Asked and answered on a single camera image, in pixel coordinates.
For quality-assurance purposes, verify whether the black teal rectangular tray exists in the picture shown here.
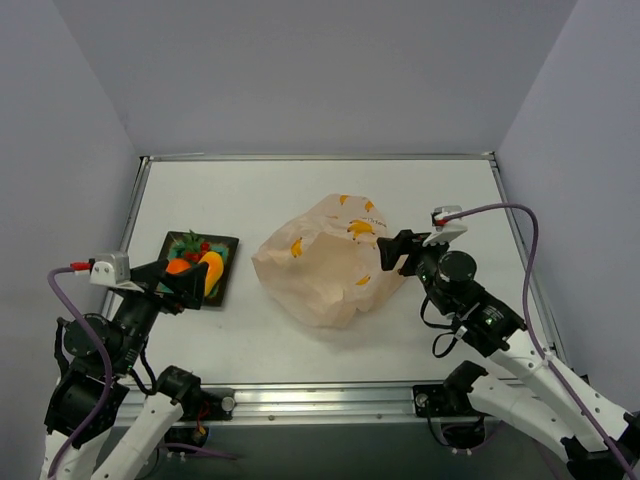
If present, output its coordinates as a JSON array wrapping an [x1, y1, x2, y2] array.
[[159, 230, 240, 307]]

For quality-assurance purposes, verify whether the banana print plastic bag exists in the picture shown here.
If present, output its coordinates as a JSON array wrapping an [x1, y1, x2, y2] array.
[[252, 194, 404, 328]]

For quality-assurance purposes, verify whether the aluminium front rail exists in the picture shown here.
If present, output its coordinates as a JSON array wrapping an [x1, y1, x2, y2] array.
[[177, 380, 443, 428]]

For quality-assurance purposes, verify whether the red fake berry sprig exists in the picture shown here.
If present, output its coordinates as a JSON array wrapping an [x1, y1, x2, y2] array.
[[175, 230, 210, 264]]

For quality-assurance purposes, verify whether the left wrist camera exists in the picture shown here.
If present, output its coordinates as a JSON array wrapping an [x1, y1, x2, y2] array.
[[90, 251, 141, 291]]

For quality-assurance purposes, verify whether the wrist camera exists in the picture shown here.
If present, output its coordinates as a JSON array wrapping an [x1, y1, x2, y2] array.
[[422, 205, 467, 247], [90, 251, 141, 291]]

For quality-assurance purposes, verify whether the yellow fake mango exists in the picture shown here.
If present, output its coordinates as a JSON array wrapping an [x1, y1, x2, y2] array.
[[199, 251, 224, 297]]

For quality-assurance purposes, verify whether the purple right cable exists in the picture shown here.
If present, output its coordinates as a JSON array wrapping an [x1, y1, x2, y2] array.
[[437, 202, 639, 480]]

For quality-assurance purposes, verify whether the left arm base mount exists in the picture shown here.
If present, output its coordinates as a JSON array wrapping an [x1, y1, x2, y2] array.
[[163, 387, 236, 453]]

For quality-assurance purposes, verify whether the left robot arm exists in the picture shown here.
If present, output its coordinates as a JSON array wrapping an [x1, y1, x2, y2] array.
[[40, 249, 236, 479]]

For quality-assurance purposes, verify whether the orange fake tangerine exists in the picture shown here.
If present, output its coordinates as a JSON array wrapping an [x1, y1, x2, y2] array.
[[166, 258, 192, 275]]

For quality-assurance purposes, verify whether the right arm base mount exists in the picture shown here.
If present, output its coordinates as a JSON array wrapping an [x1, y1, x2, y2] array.
[[412, 384, 487, 451]]

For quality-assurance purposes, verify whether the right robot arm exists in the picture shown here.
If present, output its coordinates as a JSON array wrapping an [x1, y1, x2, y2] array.
[[378, 230, 639, 479]]

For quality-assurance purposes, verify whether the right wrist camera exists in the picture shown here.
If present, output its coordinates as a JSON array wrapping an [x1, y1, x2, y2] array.
[[422, 205, 467, 247]]

